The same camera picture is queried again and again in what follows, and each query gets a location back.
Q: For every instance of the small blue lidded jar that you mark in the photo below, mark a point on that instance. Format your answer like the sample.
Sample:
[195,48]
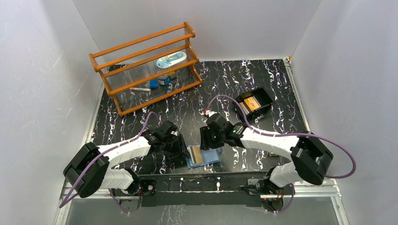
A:
[164,79]

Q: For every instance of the blue small box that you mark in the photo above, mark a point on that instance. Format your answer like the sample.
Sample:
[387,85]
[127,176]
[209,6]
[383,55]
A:
[153,84]

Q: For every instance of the black card tray box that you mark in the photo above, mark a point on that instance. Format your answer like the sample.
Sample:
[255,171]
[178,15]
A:
[263,98]

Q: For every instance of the orange wooden shelf rack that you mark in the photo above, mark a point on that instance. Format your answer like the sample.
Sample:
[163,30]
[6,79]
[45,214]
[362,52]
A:
[133,64]

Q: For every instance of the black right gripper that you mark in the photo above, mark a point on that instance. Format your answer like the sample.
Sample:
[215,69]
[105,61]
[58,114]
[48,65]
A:
[205,132]

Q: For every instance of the blue card holder wallet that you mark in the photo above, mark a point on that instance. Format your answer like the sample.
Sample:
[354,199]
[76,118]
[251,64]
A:
[210,156]

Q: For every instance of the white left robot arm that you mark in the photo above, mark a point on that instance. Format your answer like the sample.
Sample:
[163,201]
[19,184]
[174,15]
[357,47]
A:
[93,167]

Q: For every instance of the white blue packaged item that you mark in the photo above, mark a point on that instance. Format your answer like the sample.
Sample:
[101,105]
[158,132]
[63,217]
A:
[171,59]

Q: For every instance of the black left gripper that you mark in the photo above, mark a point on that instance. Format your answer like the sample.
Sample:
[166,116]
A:
[179,148]

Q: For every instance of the gold black striped card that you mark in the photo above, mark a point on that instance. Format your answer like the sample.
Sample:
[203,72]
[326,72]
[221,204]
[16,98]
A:
[195,154]

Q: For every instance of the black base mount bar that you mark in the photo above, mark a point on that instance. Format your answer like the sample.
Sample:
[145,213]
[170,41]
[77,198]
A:
[234,188]

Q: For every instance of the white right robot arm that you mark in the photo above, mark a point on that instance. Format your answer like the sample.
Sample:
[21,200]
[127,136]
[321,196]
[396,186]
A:
[309,157]

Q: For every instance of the orange card in tray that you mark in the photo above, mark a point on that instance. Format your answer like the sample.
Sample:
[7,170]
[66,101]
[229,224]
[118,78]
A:
[252,103]

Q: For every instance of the white orange marker pen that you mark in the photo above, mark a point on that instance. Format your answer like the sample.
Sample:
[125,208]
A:
[140,89]

